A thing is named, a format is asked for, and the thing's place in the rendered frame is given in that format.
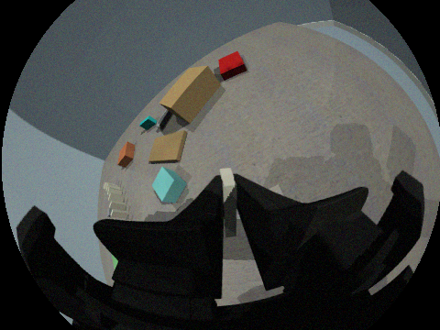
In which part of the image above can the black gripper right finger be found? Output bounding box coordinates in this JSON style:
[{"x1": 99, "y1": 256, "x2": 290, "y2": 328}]
[{"x1": 234, "y1": 173, "x2": 369, "y2": 291}]

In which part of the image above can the tan cube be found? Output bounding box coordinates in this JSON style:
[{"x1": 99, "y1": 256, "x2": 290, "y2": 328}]
[{"x1": 159, "y1": 66, "x2": 221, "y2": 124}]

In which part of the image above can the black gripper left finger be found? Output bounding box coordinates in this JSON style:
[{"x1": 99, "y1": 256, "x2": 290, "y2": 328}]
[{"x1": 93, "y1": 175, "x2": 225, "y2": 300}]

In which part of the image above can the teal rectangular block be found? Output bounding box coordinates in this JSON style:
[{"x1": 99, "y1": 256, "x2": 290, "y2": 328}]
[
  {"x1": 151, "y1": 166, "x2": 187, "y2": 203},
  {"x1": 139, "y1": 116, "x2": 157, "y2": 129}
]

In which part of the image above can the red flat block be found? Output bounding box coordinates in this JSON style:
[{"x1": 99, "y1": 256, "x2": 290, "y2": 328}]
[{"x1": 219, "y1": 51, "x2": 247, "y2": 80}]

